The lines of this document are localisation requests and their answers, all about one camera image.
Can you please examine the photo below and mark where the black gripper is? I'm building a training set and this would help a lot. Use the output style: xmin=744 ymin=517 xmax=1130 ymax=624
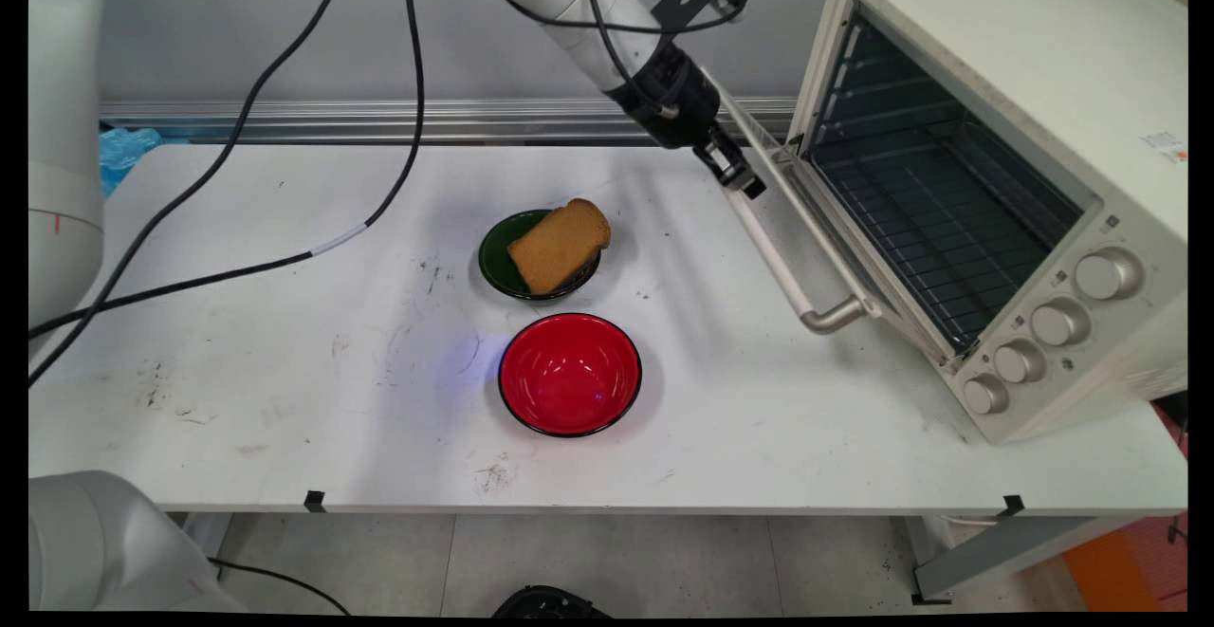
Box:
xmin=607 ymin=42 xmax=767 ymax=201

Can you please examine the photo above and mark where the oven glass door with handle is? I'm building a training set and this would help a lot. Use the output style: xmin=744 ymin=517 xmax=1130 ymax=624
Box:
xmin=700 ymin=65 xmax=954 ymax=367

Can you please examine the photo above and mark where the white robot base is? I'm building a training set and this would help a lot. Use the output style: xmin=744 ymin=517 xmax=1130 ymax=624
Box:
xmin=28 ymin=470 xmax=246 ymax=614

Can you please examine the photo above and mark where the brown toast slice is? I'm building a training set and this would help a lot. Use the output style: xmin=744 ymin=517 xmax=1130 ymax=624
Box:
xmin=507 ymin=198 xmax=612 ymax=296

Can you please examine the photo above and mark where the dark green bowl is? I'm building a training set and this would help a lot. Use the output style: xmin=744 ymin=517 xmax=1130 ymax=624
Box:
xmin=478 ymin=209 xmax=603 ymax=302

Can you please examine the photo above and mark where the red bowl with black rim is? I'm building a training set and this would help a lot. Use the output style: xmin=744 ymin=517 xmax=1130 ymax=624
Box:
xmin=498 ymin=312 xmax=644 ymax=439

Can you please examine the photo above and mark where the smallest silver oven knob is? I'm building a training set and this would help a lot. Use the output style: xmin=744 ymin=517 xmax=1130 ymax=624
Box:
xmin=963 ymin=373 xmax=1010 ymax=416

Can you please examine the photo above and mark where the cream toaster oven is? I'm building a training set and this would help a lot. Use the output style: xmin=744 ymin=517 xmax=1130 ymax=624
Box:
xmin=785 ymin=0 xmax=1188 ymax=446

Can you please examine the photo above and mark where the largest silver oven knob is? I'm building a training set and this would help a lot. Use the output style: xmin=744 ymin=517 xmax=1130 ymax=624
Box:
xmin=1075 ymin=248 xmax=1146 ymax=303

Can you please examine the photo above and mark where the oven warning sticker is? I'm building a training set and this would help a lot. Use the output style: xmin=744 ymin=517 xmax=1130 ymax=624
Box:
xmin=1141 ymin=132 xmax=1188 ymax=165

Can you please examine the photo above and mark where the black round floor object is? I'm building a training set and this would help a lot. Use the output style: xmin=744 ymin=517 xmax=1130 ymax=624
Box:
xmin=491 ymin=585 xmax=614 ymax=618

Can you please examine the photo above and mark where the grey table brace bar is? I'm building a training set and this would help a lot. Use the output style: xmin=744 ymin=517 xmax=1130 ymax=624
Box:
xmin=910 ymin=513 xmax=1139 ymax=605

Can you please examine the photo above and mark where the orange box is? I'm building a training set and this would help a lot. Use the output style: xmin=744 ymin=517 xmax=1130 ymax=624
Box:
xmin=1062 ymin=513 xmax=1188 ymax=613

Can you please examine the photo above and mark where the blue plastic sheet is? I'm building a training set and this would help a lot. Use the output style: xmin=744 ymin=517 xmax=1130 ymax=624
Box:
xmin=100 ymin=127 xmax=162 ymax=198

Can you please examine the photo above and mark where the white table leg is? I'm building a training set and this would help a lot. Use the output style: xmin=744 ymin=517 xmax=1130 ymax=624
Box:
xmin=185 ymin=513 xmax=234 ymax=571

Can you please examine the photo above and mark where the oven wire rack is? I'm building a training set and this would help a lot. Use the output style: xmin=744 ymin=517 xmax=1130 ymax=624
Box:
xmin=814 ymin=120 xmax=1084 ymax=355

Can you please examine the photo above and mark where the black cable with white tape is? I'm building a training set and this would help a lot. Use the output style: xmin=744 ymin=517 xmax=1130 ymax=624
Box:
xmin=28 ymin=0 xmax=426 ymax=339

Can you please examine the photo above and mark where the aluminium rail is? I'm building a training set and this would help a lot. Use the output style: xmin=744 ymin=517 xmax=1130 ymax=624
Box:
xmin=100 ymin=99 xmax=798 ymax=146

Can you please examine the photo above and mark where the plain black cable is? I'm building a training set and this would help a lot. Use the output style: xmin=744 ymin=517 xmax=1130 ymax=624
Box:
xmin=28 ymin=0 xmax=378 ymax=389

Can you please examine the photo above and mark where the black floor cable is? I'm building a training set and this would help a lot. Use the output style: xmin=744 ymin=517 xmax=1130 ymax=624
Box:
xmin=209 ymin=558 xmax=352 ymax=616

